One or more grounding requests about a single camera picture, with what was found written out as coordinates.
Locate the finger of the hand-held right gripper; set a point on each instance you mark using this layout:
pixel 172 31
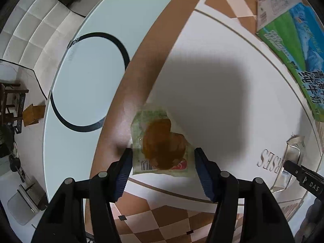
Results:
pixel 293 169

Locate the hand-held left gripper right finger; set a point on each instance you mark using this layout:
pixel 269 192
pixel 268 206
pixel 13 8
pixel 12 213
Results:
pixel 205 179

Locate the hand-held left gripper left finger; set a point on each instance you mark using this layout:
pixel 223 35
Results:
pixel 124 177

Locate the silver snack packet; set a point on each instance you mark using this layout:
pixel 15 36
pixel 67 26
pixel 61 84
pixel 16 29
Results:
pixel 291 151

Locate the clear packet with brown food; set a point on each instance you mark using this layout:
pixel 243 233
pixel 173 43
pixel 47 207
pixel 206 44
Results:
pixel 159 141

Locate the white printed checkered-border mat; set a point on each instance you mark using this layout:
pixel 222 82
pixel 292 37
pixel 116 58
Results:
pixel 215 93

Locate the translucent plastic stool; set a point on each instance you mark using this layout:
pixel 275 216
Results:
pixel 25 202

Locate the black dumbbell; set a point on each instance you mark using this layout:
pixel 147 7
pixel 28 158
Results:
pixel 16 167

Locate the dark wooden chair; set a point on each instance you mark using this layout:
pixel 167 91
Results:
pixel 11 101

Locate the blue green milk carton box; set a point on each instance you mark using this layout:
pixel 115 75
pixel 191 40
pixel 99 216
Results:
pixel 291 30

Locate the white tufted sofa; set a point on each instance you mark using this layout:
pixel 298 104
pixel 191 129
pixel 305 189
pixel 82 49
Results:
pixel 33 25

